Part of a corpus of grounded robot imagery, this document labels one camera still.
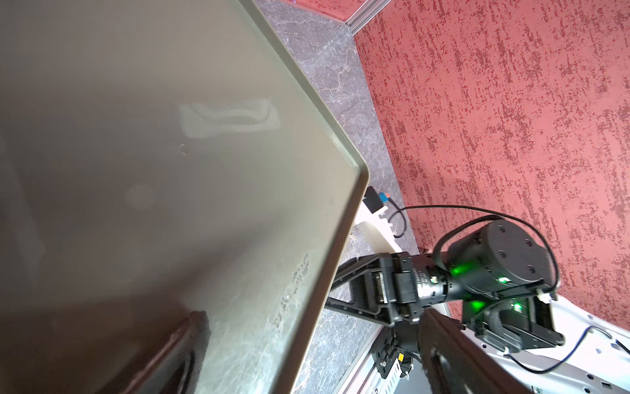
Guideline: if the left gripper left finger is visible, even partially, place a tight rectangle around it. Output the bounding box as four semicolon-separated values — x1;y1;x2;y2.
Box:
98;311;211;393

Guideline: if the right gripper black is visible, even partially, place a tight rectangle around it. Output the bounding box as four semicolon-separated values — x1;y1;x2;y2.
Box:
324;252;422;325

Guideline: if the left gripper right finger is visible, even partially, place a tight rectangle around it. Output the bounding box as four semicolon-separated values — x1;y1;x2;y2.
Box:
418;308;532;394

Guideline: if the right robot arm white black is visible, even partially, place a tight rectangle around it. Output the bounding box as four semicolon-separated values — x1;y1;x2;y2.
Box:
326;215;629;393

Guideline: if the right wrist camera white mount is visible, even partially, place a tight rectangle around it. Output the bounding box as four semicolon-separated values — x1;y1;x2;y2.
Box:
354;186;402;254

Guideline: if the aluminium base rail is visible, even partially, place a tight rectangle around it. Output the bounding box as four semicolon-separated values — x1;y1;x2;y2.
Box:
333;328;431;393

